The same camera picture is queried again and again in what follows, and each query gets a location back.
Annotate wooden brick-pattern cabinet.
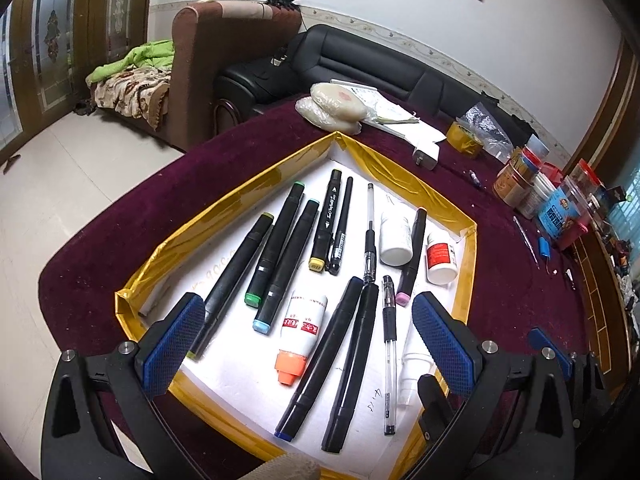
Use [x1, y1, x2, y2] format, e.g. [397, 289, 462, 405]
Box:
[570, 220, 640, 396]

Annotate jar red blue lids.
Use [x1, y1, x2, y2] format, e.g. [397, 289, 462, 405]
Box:
[508, 144, 544, 174]

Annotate wooden glass doors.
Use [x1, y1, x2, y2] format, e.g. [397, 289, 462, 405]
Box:
[0, 0, 157, 157]

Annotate clear gel pen black barrel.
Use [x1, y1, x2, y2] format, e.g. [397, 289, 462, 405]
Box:
[362, 183, 377, 286]

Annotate wooden door frame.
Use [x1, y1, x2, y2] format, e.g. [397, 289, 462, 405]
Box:
[565, 35, 640, 181]

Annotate white charger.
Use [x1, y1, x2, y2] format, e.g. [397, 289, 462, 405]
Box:
[412, 142, 441, 171]

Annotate brown sofa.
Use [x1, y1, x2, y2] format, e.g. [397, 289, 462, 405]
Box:
[171, 0, 302, 152]

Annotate yellow tape roll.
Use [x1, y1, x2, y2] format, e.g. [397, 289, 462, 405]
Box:
[446, 119, 485, 160]

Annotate pile of tools and cables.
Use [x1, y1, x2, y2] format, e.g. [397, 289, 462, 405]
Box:
[597, 185, 640, 342]

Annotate green blanket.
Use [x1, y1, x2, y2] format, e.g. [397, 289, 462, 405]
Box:
[85, 39, 176, 87]

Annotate white papers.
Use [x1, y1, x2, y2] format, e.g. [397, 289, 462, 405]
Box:
[330, 79, 447, 146]

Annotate clear plastic bag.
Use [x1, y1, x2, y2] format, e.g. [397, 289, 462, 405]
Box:
[457, 102, 534, 166]

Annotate wide white pill bottle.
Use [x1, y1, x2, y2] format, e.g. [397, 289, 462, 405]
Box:
[379, 211, 414, 267]

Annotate black marker yellow cap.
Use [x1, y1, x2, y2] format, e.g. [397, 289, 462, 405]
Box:
[308, 168, 343, 274]

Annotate blue battery pack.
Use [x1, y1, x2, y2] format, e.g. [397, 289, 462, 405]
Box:
[537, 237, 559, 277]

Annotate beige knitted cloth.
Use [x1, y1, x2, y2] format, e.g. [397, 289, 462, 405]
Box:
[244, 452, 322, 480]

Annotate clear jar blue label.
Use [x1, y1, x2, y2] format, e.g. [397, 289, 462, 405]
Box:
[537, 162, 586, 241]

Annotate white bottle orange cap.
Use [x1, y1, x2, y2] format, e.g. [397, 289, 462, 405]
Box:
[273, 292, 329, 386]

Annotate patterned blanket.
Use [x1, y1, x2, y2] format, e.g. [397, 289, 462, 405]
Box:
[92, 64, 174, 129]

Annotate slim white bottle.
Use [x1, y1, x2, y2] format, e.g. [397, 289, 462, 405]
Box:
[397, 329, 437, 407]

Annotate white jar grey lid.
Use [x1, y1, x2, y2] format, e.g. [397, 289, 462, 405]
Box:
[516, 134, 557, 220]

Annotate clear jar red lid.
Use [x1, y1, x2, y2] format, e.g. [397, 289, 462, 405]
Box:
[567, 158, 604, 206]

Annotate black marker green caps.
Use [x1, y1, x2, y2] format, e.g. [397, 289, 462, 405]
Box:
[243, 180, 306, 307]

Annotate black marker light blue caps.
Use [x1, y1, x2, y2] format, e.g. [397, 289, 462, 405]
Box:
[252, 199, 321, 335]

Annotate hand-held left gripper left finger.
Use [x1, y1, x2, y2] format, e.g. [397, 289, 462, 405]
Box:
[40, 292, 208, 480]

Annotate black marker pink caps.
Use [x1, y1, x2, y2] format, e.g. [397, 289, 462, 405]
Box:
[395, 207, 428, 307]

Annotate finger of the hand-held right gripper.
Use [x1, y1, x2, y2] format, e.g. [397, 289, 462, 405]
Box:
[416, 373, 464, 444]
[529, 327, 615, 442]

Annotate black leather sofa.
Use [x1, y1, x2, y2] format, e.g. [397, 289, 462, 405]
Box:
[214, 23, 539, 147]

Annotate thin black pen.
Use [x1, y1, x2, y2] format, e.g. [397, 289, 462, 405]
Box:
[327, 176, 354, 276]

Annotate orange contents jar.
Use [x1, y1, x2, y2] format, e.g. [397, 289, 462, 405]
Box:
[492, 158, 532, 209]

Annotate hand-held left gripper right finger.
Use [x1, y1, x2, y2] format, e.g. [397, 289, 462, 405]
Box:
[411, 291, 581, 480]

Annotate black marker olive cap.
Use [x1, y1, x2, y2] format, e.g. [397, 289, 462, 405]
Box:
[187, 212, 275, 361]

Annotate yellow taped white tray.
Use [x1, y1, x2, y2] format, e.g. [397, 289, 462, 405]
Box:
[114, 130, 478, 480]

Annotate black art marker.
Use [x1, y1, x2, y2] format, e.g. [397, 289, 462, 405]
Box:
[321, 283, 380, 454]

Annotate white bottle red label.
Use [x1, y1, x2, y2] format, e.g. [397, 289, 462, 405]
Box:
[425, 232, 459, 285]

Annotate blue clear pen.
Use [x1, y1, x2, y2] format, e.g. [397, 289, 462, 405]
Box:
[513, 215, 540, 269]

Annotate clear ballpoint pen black grip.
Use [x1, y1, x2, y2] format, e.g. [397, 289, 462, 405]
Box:
[382, 274, 399, 436]

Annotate bagged white buns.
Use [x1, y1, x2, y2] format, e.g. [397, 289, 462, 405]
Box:
[294, 82, 369, 135]

